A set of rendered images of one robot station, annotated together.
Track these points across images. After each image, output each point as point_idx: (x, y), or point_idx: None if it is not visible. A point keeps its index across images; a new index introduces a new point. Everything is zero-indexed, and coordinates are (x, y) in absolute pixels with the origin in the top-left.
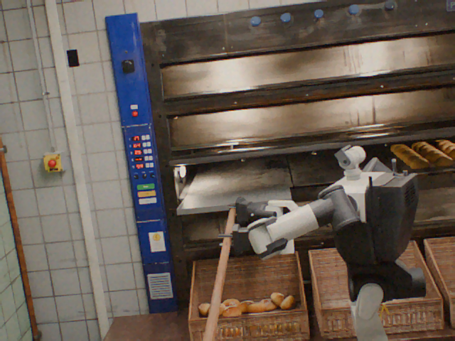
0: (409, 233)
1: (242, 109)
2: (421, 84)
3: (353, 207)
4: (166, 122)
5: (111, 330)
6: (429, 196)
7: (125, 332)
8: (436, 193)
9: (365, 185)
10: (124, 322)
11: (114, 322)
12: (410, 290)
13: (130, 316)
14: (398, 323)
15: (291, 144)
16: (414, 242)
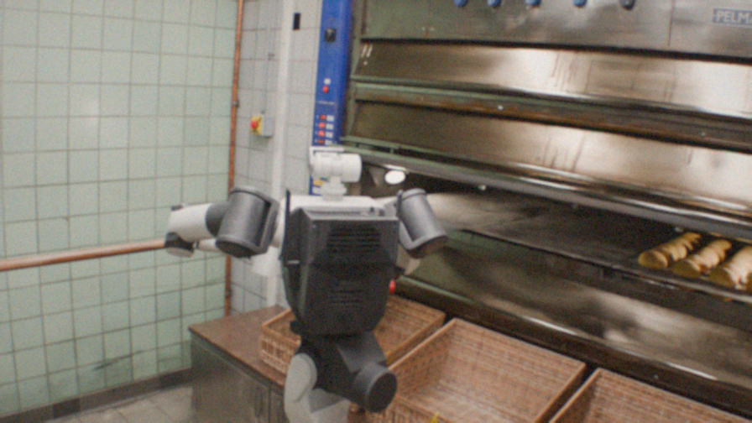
0: (374, 310)
1: (430, 109)
2: (651, 131)
3: (272, 229)
4: (353, 107)
5: (251, 312)
6: (629, 309)
7: (254, 319)
8: (641, 309)
9: (303, 205)
10: (271, 312)
11: (265, 308)
12: (347, 392)
13: (284, 310)
14: None
15: (446, 164)
16: (581, 366)
